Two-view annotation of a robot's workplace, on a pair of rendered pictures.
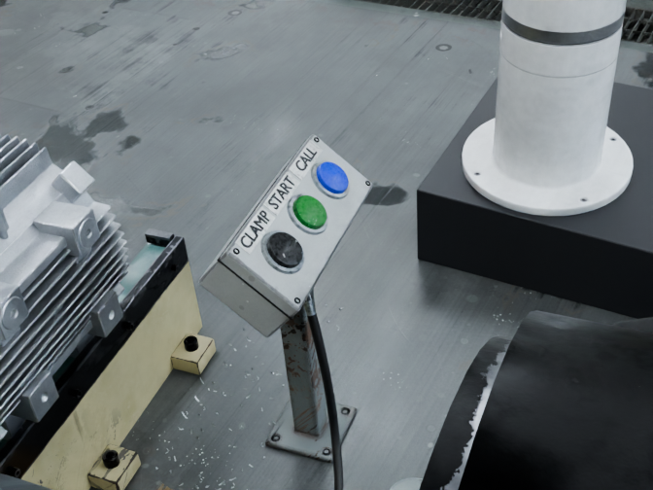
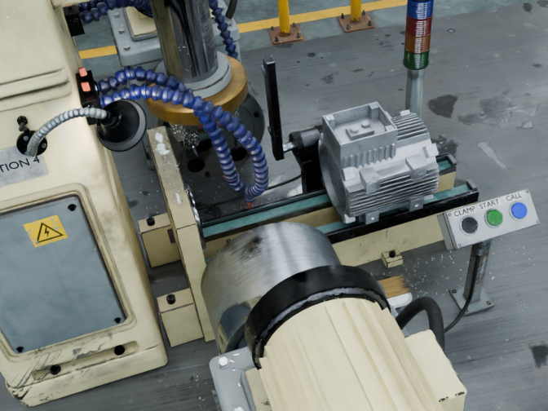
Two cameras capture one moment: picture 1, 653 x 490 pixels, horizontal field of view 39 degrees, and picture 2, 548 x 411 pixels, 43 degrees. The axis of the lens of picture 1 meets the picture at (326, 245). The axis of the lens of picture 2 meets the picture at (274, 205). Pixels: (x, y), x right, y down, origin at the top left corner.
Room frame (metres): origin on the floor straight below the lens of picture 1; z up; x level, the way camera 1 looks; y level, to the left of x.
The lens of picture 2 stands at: (-0.24, -0.42, 2.00)
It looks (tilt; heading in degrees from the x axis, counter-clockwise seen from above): 44 degrees down; 52
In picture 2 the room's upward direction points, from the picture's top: 7 degrees counter-clockwise
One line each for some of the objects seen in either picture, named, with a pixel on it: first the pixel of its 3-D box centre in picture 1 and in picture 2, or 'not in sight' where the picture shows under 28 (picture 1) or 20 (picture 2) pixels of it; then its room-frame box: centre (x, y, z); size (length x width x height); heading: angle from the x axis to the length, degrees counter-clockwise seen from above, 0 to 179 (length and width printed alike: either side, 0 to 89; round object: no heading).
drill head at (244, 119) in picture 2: not in sight; (200, 105); (0.46, 0.73, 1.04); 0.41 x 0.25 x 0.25; 65
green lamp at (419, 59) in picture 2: not in sight; (416, 55); (0.93, 0.48, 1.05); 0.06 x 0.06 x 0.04
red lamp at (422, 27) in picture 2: not in sight; (418, 21); (0.93, 0.48, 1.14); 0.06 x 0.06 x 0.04
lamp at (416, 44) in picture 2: not in sight; (417, 38); (0.93, 0.48, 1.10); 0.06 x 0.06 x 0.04
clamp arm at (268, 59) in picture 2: not in sight; (274, 110); (0.49, 0.50, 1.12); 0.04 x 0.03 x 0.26; 155
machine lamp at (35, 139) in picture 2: not in sight; (77, 129); (0.01, 0.31, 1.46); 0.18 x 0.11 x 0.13; 155
